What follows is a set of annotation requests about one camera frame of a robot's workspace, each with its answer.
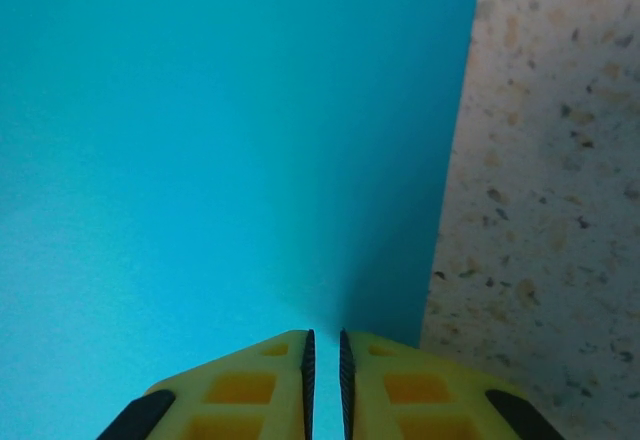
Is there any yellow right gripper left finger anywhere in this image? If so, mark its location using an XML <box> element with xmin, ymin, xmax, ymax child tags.
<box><xmin>97</xmin><ymin>328</ymin><xmax>317</xmax><ymax>440</ymax></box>

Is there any teal cloth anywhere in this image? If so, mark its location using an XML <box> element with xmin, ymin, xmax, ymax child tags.
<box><xmin>0</xmin><ymin>0</ymin><xmax>485</xmax><ymax>440</ymax></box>

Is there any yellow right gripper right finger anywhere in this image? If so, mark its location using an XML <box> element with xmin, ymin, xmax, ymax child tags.
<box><xmin>339</xmin><ymin>328</ymin><xmax>566</xmax><ymax>440</ymax></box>

